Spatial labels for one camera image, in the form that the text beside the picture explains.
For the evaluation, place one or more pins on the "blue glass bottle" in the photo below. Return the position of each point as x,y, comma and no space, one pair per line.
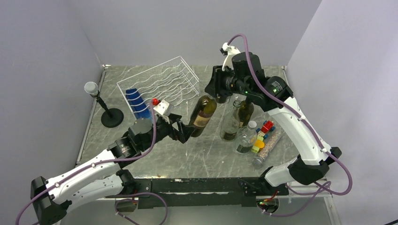
137,104

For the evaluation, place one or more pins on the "white wire wine rack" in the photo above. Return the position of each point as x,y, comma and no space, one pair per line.
173,81

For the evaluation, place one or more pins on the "labelled dark wine bottle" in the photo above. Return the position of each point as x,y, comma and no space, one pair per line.
202,113

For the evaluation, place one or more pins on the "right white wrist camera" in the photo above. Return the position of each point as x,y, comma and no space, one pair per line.
229,52

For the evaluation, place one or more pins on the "glitter filled tube bottle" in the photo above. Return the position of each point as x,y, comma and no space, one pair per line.
259,159

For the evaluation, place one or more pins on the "olive green wine bottle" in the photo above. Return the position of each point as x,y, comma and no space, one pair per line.
245,112

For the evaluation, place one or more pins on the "small clear round bottle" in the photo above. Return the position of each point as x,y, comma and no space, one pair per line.
246,138

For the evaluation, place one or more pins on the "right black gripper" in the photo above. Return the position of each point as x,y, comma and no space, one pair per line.
215,86

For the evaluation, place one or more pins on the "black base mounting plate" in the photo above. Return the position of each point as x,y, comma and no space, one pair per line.
245,191

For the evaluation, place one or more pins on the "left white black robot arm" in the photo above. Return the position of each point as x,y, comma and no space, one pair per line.
104,175

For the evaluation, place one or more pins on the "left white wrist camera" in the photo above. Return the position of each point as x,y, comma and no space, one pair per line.
164,109

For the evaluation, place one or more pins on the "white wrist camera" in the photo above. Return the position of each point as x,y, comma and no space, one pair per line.
229,52
164,109

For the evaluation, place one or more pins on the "clear glass bottle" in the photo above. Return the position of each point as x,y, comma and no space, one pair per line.
231,122

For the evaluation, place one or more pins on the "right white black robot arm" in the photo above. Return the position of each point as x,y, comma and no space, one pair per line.
312,163

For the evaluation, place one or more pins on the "black microphone on stand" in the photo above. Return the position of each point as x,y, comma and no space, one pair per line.
112,117

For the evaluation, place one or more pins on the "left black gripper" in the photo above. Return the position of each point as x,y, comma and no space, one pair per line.
184,131

